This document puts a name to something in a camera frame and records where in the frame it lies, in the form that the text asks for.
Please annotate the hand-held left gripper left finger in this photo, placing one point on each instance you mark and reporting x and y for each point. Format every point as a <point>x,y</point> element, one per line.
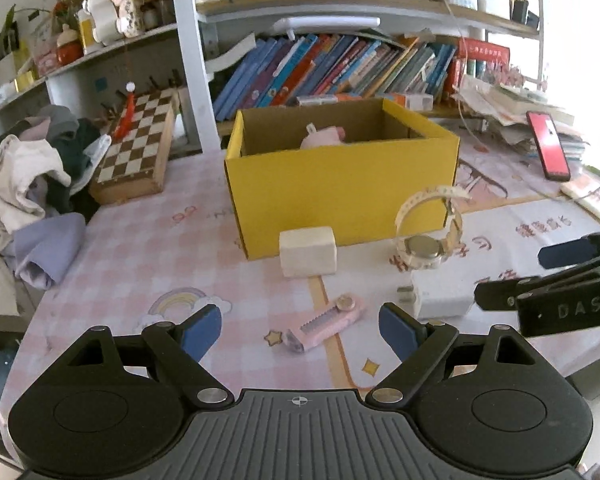
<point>202,332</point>

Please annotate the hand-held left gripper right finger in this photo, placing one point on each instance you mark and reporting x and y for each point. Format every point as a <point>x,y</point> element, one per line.
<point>397,332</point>

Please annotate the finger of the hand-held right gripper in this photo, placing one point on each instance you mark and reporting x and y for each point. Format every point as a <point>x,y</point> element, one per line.
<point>565,254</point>
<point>500,295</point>

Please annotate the large white charger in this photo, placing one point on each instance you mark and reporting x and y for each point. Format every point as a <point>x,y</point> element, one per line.
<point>440,295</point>

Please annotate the yellow cardboard box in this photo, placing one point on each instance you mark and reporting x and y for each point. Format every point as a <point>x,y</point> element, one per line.
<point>330,200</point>

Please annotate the pink plush pig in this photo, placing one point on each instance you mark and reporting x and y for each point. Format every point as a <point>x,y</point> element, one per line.
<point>325,137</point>

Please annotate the open workbook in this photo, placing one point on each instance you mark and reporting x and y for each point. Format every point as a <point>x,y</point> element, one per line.
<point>590,195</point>

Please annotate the pink utility knife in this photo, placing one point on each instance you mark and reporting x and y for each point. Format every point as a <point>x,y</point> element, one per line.
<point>325,325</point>

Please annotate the white wristwatch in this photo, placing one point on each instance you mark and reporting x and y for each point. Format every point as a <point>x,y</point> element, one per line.
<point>422,250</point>

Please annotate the pink checked printed tablecloth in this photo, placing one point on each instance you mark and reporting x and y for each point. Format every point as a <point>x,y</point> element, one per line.
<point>155,260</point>

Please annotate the smartphone with red screen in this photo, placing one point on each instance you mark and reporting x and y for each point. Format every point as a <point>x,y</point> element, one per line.
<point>550,145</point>

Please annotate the cream rectangular block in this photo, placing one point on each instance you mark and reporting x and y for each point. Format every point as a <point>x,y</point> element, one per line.
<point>307,252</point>

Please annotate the stack of books and papers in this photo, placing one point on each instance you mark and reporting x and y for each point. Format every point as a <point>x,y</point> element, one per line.
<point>500,105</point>

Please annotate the lavender garment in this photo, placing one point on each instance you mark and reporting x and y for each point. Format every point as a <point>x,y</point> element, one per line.
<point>50,250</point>

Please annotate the wooden chessboard box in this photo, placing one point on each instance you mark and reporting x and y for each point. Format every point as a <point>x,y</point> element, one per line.
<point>135,140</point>

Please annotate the orange and white box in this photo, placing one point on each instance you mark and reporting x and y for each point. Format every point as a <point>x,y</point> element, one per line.
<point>410,101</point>

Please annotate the dark green garment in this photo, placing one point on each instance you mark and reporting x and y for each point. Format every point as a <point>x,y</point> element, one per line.
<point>82,155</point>

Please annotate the red box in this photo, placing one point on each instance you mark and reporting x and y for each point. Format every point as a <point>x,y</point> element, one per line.
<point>485,52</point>

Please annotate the red tassel ornament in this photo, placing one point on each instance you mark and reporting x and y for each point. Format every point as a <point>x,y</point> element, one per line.
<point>125,115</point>

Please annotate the pile of clothes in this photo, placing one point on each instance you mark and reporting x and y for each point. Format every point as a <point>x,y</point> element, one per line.
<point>25,175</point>

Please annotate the small black device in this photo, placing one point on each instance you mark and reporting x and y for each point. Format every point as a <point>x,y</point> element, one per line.
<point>525,12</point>

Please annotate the grey garment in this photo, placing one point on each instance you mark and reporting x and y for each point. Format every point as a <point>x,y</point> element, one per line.
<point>62,117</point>

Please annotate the white shelving unit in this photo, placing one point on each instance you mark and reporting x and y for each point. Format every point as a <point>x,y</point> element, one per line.
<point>190,60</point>

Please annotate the row of colourful books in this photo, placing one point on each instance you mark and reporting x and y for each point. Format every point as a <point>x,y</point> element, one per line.
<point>305,70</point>

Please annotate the red jar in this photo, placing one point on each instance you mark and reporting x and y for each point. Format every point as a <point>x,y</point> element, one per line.
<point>69,47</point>

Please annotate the white toy figure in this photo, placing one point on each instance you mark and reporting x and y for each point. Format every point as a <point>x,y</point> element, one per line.
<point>110,10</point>

